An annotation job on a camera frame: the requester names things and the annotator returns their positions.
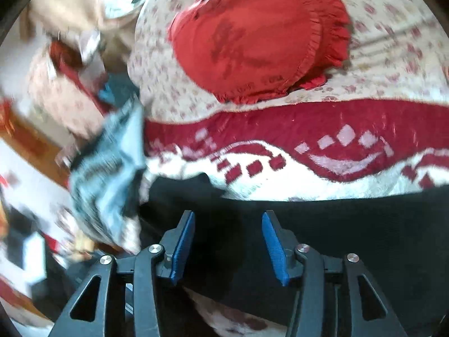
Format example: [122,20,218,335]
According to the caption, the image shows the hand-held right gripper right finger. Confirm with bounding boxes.
[261,210,404,337]

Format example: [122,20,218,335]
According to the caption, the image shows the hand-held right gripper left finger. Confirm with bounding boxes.
[47,210,196,337]

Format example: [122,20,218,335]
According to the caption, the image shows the black pants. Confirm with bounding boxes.
[139,173,449,337]

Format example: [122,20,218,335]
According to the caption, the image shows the light blue fleece garment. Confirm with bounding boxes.
[67,95,148,241]

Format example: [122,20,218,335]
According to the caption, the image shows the red and white plush blanket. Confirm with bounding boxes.
[139,97,449,337]

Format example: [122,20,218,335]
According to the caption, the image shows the blue plastic bag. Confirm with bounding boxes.
[96,82,116,104]

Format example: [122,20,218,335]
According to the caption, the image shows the wooden furniture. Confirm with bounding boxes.
[0,110,72,186]

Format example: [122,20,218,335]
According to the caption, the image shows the red cloth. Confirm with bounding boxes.
[48,40,110,115]

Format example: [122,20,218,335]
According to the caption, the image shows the floral cream pillow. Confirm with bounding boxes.
[27,44,107,143]

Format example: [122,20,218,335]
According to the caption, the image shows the red heart-shaped frilled pillow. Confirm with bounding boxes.
[168,0,352,105]

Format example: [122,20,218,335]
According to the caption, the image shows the clear plastic bag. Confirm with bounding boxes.
[77,30,107,65]

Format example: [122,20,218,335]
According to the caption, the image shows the floral cream quilt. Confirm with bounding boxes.
[127,0,449,124]

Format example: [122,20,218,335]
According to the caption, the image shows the beige curtain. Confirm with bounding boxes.
[19,0,143,44]

